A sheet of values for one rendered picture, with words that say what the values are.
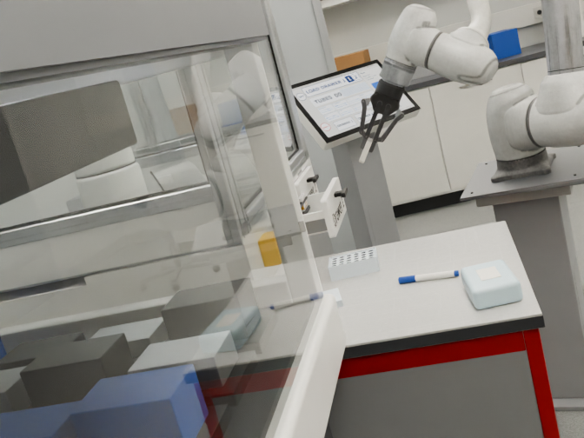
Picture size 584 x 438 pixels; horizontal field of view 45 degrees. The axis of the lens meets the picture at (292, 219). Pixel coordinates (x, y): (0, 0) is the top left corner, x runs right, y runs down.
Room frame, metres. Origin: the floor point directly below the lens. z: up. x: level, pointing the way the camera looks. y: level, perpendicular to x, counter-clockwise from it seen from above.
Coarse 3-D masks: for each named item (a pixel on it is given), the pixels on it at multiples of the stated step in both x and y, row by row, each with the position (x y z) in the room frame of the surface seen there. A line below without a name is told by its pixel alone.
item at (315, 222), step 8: (312, 200) 2.15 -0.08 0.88; (320, 200) 2.14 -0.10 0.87; (312, 208) 2.15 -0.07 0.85; (320, 208) 2.14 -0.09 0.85; (304, 216) 1.91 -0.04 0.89; (312, 216) 1.91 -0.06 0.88; (320, 216) 1.90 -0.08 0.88; (312, 224) 1.90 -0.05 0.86; (320, 224) 1.90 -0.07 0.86; (312, 232) 1.91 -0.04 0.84; (320, 232) 1.90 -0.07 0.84
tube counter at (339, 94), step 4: (356, 84) 2.99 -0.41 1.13; (360, 84) 2.99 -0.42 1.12; (364, 84) 3.00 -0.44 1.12; (344, 88) 2.95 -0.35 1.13; (348, 88) 2.96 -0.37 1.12; (352, 88) 2.96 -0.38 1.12; (356, 88) 2.97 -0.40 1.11; (360, 88) 2.98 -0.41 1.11; (364, 88) 2.98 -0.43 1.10; (368, 88) 2.99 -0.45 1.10; (332, 92) 2.92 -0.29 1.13; (336, 92) 2.92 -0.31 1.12; (340, 92) 2.93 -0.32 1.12; (344, 92) 2.93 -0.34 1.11; (348, 92) 2.94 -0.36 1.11; (352, 92) 2.94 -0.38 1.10; (356, 92) 2.95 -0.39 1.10; (336, 96) 2.90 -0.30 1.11; (340, 96) 2.91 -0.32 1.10; (344, 96) 2.91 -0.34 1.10
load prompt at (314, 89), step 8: (328, 80) 2.96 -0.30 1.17; (336, 80) 2.98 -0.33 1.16; (344, 80) 2.99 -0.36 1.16; (352, 80) 3.00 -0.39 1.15; (360, 80) 3.01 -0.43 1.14; (304, 88) 2.90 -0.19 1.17; (312, 88) 2.91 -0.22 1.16; (320, 88) 2.92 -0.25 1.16; (328, 88) 2.93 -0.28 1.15; (336, 88) 2.94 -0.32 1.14
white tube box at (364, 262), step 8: (336, 256) 1.77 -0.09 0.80; (344, 256) 1.76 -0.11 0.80; (352, 256) 1.74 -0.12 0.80; (360, 256) 1.72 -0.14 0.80; (368, 256) 1.70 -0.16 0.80; (376, 256) 1.68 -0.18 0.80; (328, 264) 1.72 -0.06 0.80; (336, 264) 1.71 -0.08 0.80; (344, 264) 1.69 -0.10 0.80; (352, 264) 1.68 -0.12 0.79; (360, 264) 1.68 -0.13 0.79; (368, 264) 1.68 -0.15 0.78; (376, 264) 1.68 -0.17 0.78; (336, 272) 1.69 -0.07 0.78; (344, 272) 1.69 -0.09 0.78; (352, 272) 1.69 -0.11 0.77; (360, 272) 1.68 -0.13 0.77; (368, 272) 1.68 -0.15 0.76; (336, 280) 1.69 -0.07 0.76
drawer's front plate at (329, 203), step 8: (336, 184) 2.09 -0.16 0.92; (328, 192) 1.96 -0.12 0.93; (328, 200) 1.91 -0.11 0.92; (336, 200) 2.03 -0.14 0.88; (328, 208) 1.88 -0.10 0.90; (336, 208) 2.00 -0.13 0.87; (344, 208) 2.13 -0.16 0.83; (328, 216) 1.88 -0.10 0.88; (336, 216) 1.96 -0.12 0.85; (328, 224) 1.88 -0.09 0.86; (336, 224) 1.93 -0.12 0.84; (328, 232) 1.88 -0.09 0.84; (336, 232) 1.90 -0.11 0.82
